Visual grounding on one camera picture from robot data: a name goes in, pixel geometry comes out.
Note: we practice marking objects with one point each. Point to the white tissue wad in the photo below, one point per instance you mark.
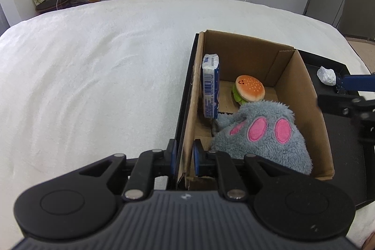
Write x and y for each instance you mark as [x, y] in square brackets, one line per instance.
[326, 75]

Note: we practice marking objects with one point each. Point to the blue white milk carton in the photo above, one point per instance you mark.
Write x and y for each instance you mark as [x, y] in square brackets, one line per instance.
[210, 86]

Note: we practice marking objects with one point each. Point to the black dotted plush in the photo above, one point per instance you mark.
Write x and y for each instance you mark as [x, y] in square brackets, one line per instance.
[339, 89]

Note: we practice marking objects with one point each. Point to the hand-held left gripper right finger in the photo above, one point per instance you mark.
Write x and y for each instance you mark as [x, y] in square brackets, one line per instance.
[198, 157]

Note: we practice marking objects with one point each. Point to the black tray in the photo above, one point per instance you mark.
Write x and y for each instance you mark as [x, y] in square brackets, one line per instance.
[345, 156]

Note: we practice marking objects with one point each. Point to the grey upholstered panel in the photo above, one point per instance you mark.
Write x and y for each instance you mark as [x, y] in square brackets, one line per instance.
[359, 9]

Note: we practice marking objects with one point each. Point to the burger plush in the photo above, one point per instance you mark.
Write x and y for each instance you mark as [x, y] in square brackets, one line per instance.
[249, 89]

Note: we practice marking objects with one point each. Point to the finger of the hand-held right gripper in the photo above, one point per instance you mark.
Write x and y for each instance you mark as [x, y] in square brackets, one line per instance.
[357, 82]
[339, 105]

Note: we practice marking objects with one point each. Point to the brown cardboard box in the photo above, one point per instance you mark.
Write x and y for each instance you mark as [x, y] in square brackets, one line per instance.
[304, 91]

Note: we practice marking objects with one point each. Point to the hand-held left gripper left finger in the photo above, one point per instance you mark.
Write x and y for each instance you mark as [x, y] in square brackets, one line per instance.
[173, 154]

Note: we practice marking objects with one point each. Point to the grey paw plush pink pads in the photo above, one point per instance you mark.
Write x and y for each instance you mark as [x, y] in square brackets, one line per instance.
[263, 144]

